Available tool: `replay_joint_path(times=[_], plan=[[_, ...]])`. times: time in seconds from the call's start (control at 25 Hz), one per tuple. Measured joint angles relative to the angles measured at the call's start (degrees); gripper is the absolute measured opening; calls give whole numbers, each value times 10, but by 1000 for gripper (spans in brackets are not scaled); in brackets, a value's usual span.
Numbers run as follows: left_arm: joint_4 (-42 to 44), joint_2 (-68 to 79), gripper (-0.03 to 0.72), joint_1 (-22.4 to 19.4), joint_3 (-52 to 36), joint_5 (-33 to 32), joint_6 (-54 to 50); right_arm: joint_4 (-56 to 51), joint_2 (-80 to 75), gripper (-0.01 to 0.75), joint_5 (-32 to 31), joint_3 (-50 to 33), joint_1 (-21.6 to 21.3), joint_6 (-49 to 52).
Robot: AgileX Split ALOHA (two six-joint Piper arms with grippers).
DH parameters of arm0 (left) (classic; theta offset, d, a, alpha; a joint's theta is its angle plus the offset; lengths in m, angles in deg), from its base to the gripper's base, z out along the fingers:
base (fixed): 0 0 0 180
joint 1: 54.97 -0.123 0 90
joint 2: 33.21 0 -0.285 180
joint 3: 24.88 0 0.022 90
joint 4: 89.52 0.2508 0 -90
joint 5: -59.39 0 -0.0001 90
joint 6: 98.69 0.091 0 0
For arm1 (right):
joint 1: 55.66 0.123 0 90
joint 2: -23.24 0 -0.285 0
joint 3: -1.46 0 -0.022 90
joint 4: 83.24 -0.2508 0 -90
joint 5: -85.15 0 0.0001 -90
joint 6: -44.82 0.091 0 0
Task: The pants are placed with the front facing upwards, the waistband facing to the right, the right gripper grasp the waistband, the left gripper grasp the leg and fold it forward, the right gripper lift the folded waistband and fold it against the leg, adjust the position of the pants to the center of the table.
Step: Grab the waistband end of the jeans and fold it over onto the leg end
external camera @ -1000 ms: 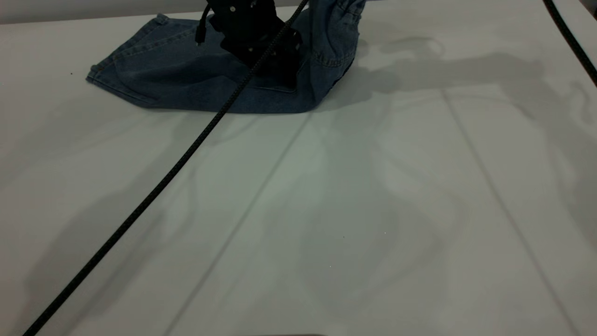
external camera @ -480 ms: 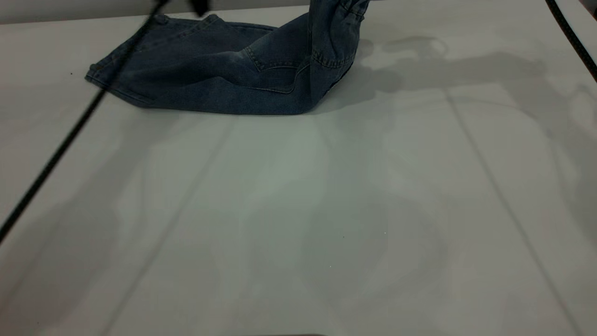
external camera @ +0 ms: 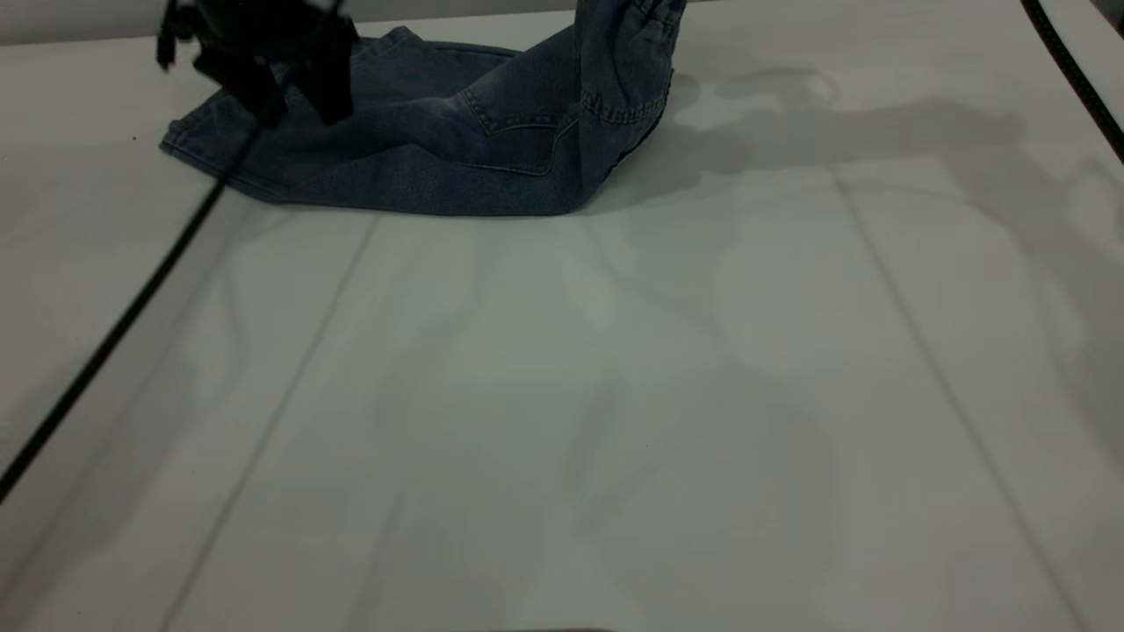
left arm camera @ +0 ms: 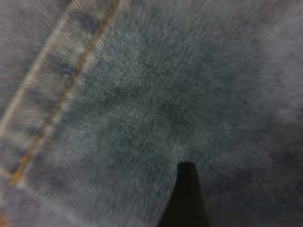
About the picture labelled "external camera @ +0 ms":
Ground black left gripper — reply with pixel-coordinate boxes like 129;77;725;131
158;0;357;128

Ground blue denim jeans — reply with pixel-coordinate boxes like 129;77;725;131
160;0;688;217

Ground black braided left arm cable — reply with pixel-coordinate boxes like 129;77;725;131
0;123;260;506

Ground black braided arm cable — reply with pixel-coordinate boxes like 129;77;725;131
0;123;260;506
1021;0;1124;163

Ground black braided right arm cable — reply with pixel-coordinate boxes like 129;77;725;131
1021;0;1124;163

